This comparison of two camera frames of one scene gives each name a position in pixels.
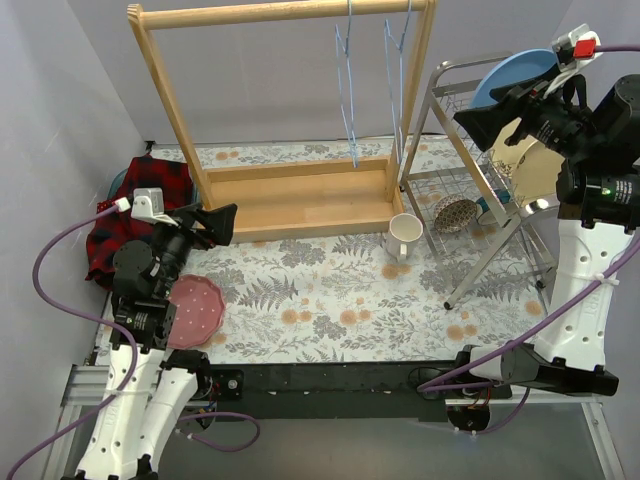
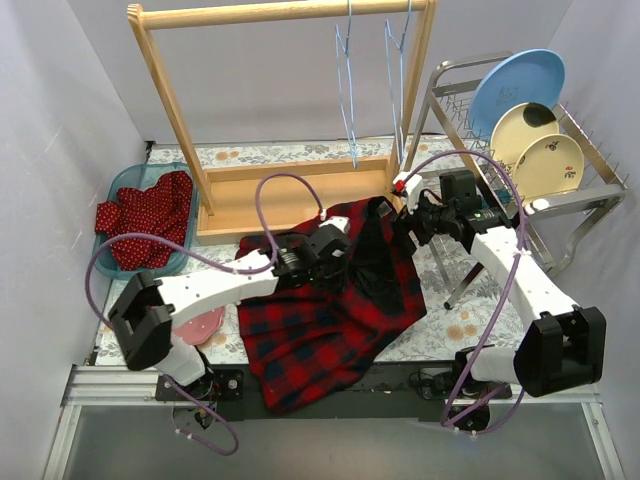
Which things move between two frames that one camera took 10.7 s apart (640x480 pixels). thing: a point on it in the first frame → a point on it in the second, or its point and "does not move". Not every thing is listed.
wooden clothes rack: (289, 202) does not move
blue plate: (511, 68) does not move
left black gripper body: (191, 226) → (341, 270)
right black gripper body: (516, 111) → (406, 220)
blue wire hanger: (343, 71) does not move
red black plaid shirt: (176, 180) → (311, 342)
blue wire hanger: (387, 36) does not move
